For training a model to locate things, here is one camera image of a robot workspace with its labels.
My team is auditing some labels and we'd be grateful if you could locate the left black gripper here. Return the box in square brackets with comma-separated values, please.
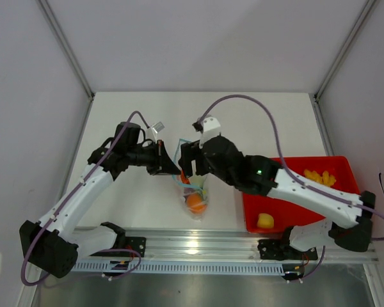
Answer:
[127, 139, 181, 176]

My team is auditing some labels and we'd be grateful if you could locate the orange toy pumpkin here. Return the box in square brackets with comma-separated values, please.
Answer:
[180, 173, 190, 185]

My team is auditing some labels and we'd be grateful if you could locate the clear zip top bag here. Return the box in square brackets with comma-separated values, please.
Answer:
[172, 138, 211, 222]

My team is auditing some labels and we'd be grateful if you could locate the toy orange fruit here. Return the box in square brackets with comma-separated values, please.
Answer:
[186, 193, 207, 214]

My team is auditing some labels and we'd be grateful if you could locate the yellow toy pepper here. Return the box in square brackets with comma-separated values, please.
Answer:
[257, 213, 275, 229]

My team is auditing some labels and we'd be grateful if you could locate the yellow toy ginger root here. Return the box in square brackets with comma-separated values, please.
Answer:
[303, 169, 337, 187]

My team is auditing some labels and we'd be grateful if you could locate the white toy eggplant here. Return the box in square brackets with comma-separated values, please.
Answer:
[189, 175, 207, 191]

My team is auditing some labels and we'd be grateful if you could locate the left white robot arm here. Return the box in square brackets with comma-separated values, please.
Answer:
[19, 122, 180, 278]

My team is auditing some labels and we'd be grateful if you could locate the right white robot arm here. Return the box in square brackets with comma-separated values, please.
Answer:
[179, 136, 375, 258]

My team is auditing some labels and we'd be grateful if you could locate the red plastic tray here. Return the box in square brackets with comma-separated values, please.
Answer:
[242, 156, 360, 233]

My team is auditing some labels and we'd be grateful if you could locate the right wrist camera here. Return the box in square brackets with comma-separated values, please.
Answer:
[193, 116, 221, 148]

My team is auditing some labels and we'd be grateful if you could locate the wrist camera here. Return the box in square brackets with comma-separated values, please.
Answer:
[193, 116, 221, 148]
[146, 122, 164, 142]

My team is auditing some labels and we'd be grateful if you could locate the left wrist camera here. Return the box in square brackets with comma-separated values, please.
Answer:
[146, 122, 164, 142]

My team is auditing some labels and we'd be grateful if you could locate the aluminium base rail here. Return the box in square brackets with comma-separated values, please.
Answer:
[125, 228, 379, 264]

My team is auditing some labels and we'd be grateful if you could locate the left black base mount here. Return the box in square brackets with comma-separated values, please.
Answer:
[113, 236, 147, 257]

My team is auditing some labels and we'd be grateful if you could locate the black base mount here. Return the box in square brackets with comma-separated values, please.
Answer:
[257, 239, 318, 261]
[113, 236, 147, 257]

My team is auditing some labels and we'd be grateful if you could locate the white slotted cable duct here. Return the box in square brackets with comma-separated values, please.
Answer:
[72, 260, 285, 276]

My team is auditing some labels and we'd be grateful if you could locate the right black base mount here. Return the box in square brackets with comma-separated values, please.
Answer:
[257, 239, 318, 261]

